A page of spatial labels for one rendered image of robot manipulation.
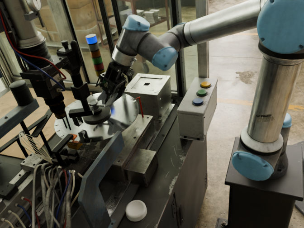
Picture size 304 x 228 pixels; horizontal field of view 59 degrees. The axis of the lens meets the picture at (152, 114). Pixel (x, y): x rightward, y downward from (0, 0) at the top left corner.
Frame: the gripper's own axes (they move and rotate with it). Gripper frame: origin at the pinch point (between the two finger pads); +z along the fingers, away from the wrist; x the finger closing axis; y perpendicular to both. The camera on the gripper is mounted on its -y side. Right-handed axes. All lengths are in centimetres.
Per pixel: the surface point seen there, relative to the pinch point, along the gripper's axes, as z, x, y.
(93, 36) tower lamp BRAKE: -11.3, -24.1, -19.6
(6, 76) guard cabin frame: 61, -88, -43
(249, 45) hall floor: 16, 43, -308
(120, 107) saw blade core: 0.7, 4.6, -3.7
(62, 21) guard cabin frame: 0, -53, -37
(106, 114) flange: 2.2, 2.8, 2.8
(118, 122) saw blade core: 0.3, 9.1, 5.0
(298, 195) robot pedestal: -13, 72, 0
